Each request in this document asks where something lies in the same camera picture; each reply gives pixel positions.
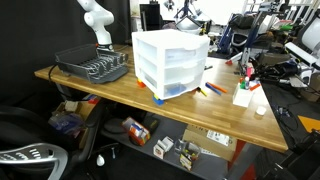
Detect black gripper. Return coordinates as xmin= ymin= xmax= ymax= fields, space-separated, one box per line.
xmin=258 ymin=61 xmax=300 ymax=81

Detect pink marker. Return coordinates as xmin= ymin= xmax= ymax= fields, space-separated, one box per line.
xmin=246 ymin=67 xmax=253 ymax=78

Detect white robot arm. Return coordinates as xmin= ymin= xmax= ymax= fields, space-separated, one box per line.
xmin=77 ymin=0 xmax=209 ymax=83

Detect white blue marker in holder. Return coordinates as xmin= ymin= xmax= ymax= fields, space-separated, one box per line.
xmin=245 ymin=77 xmax=250 ymax=90

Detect green marker in holder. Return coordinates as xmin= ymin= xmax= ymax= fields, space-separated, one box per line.
xmin=240 ymin=81 xmax=246 ymax=89

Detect white pen holder box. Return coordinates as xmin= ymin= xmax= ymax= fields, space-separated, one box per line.
xmin=232 ymin=84 xmax=254 ymax=108

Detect orange marker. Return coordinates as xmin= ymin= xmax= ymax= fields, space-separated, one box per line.
xmin=208 ymin=82 xmax=228 ymax=93

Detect yellow marker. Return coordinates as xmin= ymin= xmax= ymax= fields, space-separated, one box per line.
xmin=199 ymin=88 xmax=207 ymax=97

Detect white round cap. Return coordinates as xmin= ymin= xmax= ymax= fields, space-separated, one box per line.
xmin=256 ymin=106 xmax=266 ymax=116

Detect cardboard box under table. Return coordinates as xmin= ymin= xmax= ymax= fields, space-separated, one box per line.
xmin=183 ymin=125 xmax=237 ymax=161

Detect white plastic drawer unit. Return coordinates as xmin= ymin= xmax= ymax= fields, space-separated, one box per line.
xmin=132 ymin=29 xmax=209 ymax=100

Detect blue toy block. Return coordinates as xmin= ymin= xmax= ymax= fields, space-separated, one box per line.
xmin=152 ymin=94 xmax=164 ymax=105

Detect small white carton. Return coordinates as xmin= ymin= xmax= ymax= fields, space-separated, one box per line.
xmin=153 ymin=136 xmax=173 ymax=159

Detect red toy block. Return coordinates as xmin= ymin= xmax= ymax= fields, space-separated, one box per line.
xmin=137 ymin=79 xmax=146 ymax=88

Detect orange snack box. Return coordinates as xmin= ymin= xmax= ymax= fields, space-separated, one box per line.
xmin=122 ymin=117 xmax=151 ymax=146

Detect grey dish rack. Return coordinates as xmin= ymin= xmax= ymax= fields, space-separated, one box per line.
xmin=55 ymin=44 xmax=128 ymax=84

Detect grey mesh office chair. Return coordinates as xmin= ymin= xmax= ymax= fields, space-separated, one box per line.
xmin=0 ymin=105 xmax=105 ymax=180

